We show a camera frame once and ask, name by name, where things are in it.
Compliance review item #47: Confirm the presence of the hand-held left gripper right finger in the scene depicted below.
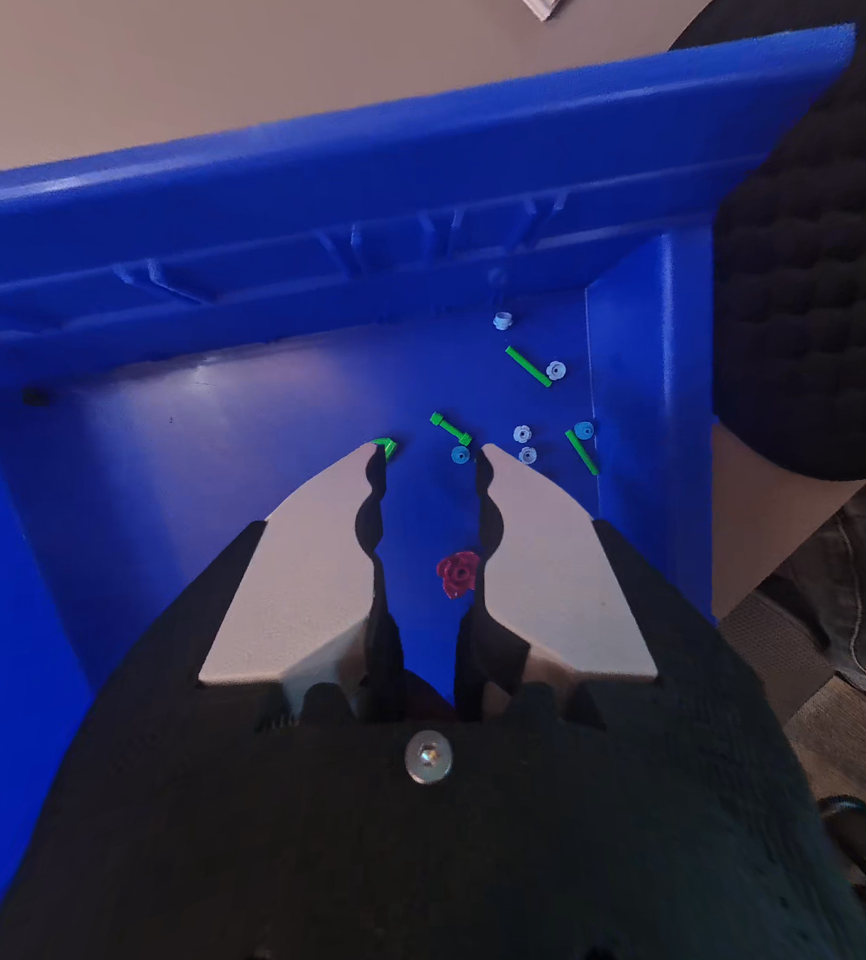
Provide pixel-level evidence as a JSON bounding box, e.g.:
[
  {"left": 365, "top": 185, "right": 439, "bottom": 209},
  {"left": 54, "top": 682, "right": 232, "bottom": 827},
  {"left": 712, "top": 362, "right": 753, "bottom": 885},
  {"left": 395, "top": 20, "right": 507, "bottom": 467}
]
[{"left": 453, "top": 442, "right": 662, "bottom": 723}]

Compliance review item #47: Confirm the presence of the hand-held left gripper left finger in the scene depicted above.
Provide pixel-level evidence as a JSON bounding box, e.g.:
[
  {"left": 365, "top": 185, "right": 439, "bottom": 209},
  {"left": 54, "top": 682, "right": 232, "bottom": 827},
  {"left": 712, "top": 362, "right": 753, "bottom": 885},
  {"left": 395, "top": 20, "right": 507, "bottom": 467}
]
[{"left": 197, "top": 441, "right": 408, "bottom": 723}]

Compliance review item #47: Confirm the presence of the red flower lego piece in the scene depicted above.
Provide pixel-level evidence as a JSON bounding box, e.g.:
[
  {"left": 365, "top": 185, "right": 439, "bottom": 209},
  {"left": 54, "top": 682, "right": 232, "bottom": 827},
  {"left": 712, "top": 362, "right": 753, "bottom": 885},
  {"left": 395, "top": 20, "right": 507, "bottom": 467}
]
[{"left": 436, "top": 551, "right": 482, "bottom": 601}]

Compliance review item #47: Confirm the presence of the blue plastic bin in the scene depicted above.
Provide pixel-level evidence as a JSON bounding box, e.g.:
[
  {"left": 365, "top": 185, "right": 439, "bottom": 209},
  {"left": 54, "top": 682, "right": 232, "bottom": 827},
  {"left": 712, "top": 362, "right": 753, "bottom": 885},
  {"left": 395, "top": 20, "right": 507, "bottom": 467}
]
[{"left": 0, "top": 22, "right": 857, "bottom": 960}]

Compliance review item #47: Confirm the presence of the black foam pad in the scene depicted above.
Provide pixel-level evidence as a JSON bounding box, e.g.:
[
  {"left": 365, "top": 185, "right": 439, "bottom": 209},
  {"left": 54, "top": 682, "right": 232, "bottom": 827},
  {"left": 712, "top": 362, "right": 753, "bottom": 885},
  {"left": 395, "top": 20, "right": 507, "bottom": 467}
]
[{"left": 669, "top": 0, "right": 866, "bottom": 481}]

